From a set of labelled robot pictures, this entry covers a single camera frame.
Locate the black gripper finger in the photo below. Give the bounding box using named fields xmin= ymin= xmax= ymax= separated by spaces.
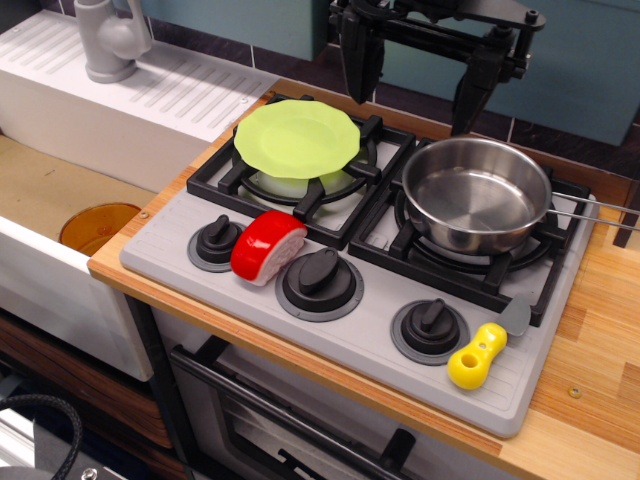
xmin=451 ymin=47 xmax=507 ymax=136
xmin=341 ymin=10 xmax=385 ymax=104

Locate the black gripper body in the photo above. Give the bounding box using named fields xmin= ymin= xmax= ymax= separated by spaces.
xmin=330 ymin=1 xmax=546 ymax=80

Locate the green plastic plate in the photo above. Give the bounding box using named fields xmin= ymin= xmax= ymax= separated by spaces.
xmin=234 ymin=100 xmax=360 ymax=180

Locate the stainless steel pot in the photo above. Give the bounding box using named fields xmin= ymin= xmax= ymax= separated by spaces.
xmin=401 ymin=137 xmax=639 ymax=256

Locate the left black burner grate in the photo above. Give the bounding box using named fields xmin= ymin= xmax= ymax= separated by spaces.
xmin=187 ymin=94 xmax=416 ymax=249

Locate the black burner grate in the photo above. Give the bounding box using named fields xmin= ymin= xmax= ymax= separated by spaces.
xmin=187 ymin=94 xmax=416 ymax=249
xmin=349 ymin=161 xmax=591 ymax=326

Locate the right black burner grate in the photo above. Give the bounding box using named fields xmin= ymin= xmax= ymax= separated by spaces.
xmin=349 ymin=161 xmax=591 ymax=326

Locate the grey toy stove top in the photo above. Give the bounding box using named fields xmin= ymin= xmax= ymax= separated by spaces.
xmin=120 ymin=95 xmax=597 ymax=437

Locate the red toy cheese wedge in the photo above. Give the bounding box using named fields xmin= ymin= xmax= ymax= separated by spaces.
xmin=230 ymin=211 xmax=307 ymax=286

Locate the grey toy faucet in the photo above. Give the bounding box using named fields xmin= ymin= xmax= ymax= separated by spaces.
xmin=74 ymin=0 xmax=152 ymax=84

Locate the middle black stove knob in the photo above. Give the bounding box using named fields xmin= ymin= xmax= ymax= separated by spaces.
xmin=275 ymin=248 xmax=364 ymax=323

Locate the black stove knob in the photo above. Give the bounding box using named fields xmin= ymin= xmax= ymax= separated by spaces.
xmin=390 ymin=298 xmax=470 ymax=366
xmin=275 ymin=248 xmax=364 ymax=323
xmin=187 ymin=215 xmax=244 ymax=273

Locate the left black stove knob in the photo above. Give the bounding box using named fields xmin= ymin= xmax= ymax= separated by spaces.
xmin=187 ymin=215 xmax=244 ymax=273

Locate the right black stove knob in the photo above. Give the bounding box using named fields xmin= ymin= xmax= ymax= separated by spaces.
xmin=390 ymin=298 xmax=470 ymax=366

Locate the white toy sink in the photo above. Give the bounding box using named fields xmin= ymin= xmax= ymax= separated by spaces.
xmin=1 ymin=10 xmax=275 ymax=382

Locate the orange sink drain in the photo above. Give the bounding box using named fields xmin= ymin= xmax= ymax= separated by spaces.
xmin=59 ymin=202 xmax=141 ymax=256

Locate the toy oven door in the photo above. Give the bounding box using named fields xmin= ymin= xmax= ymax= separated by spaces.
xmin=152 ymin=309 xmax=525 ymax=479

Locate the wooden lower shelf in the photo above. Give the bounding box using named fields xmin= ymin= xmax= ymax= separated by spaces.
xmin=1 ymin=310 xmax=173 ymax=450

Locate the black oven door handle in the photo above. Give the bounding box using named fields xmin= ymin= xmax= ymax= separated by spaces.
xmin=169 ymin=338 xmax=415 ymax=479

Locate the black braided cable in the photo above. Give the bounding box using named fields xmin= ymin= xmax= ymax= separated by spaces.
xmin=0 ymin=393 xmax=84 ymax=480

